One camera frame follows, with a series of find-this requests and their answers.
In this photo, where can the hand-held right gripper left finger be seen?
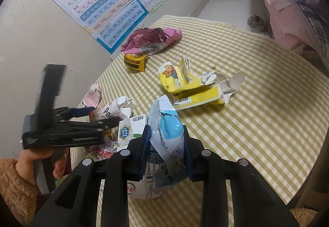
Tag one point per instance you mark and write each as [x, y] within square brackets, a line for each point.
[144, 150]

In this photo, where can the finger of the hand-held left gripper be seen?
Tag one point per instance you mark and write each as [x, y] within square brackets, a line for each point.
[82, 111]
[108, 122]

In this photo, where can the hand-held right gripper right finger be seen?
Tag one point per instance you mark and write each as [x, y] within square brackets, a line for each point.
[186, 157]

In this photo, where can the white wrapper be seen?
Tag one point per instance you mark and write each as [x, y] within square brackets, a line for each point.
[113, 108]

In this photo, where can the pink paper wrapper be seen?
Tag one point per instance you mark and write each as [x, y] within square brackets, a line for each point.
[91, 98]

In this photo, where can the white and blue plastic bag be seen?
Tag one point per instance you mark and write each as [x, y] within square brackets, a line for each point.
[167, 134]

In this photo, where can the yellow bear print carton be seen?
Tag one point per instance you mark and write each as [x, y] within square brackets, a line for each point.
[195, 98]

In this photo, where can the person's left forearm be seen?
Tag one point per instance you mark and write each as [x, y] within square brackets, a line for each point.
[12, 191]

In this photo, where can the person's left hand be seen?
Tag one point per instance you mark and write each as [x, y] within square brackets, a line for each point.
[28, 162]

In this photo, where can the white milk carton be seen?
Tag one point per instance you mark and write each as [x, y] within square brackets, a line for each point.
[126, 132]

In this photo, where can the crumpled printed paper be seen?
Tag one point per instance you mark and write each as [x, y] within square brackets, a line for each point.
[105, 150]

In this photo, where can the checked tablecloth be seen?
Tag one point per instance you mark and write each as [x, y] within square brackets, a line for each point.
[244, 139]

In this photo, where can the yellow snack packet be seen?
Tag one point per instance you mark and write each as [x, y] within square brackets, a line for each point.
[133, 63]

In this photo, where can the pink snack bag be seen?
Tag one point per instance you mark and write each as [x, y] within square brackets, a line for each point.
[138, 39]

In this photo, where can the person's brown fuzzy clothing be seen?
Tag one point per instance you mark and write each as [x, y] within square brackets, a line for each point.
[303, 216]

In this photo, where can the pair of shoes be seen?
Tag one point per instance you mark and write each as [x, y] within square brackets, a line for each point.
[255, 22]

